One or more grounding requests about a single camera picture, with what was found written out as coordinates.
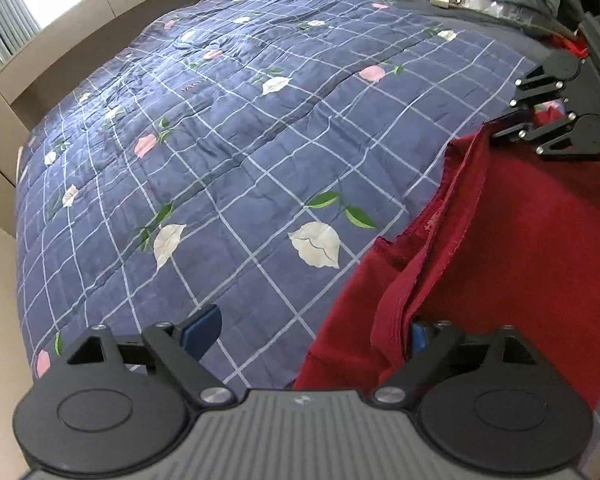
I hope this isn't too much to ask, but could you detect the left teal curtain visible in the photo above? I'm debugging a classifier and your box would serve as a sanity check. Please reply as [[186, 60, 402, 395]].
[[0, 0, 41, 63]]

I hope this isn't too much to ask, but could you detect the blue checked floral quilt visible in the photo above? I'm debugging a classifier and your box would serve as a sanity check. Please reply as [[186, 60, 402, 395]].
[[16, 0, 550, 394]]

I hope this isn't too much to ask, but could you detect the bright red cloth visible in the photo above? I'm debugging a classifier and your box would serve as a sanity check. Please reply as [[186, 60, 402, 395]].
[[546, 34, 588, 60]]

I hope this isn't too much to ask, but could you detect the beige window bench cabinet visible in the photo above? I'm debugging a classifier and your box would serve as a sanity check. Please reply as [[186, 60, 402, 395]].
[[0, 0, 199, 129]]

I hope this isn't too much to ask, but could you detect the dark red knit garment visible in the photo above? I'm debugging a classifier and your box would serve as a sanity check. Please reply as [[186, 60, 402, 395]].
[[294, 126, 600, 405]]

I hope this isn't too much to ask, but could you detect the small white box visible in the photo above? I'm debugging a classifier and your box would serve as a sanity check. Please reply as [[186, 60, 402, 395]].
[[429, 0, 457, 9]]

